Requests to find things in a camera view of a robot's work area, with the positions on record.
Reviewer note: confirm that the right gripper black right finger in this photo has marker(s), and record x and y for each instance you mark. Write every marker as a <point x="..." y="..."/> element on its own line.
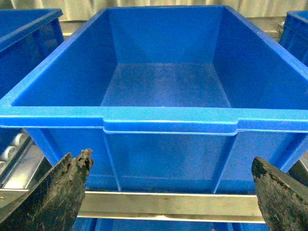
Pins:
<point x="282" y="200"/>

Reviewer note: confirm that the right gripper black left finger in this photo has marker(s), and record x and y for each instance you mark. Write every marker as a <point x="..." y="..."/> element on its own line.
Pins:
<point x="53" y="203"/>

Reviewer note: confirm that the blue lower shelf bin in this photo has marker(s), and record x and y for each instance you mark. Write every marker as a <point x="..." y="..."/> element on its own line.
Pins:
<point x="103" y="224"/>

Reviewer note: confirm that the white roller conveyor strip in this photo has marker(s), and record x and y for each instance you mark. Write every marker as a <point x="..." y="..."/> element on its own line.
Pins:
<point x="12" y="143"/>

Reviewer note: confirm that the blue middle plastic bin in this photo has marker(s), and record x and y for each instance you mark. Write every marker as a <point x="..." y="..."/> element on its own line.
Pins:
<point x="170" y="99"/>

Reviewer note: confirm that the blue target plastic bin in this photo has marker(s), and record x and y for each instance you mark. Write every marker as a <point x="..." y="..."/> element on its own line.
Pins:
<point x="295" y="35"/>

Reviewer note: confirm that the blue source plastic bin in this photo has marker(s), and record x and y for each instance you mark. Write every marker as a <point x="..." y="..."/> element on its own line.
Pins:
<point x="27" y="37"/>

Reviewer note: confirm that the metal front rack rail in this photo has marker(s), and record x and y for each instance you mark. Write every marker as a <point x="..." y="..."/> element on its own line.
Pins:
<point x="171" y="207"/>

